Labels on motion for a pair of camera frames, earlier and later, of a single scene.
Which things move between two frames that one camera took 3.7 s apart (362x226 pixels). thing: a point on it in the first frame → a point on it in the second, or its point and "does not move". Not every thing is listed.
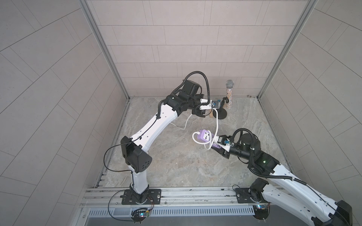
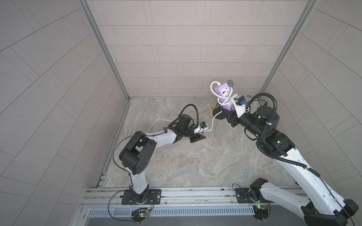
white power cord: [207, 144] → [218, 101]
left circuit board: [138, 214] does not move
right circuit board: [261, 211] does not move
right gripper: [222, 152] → [231, 117]
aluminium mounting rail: [218, 197] does not move
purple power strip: [205, 135] → [224, 89]
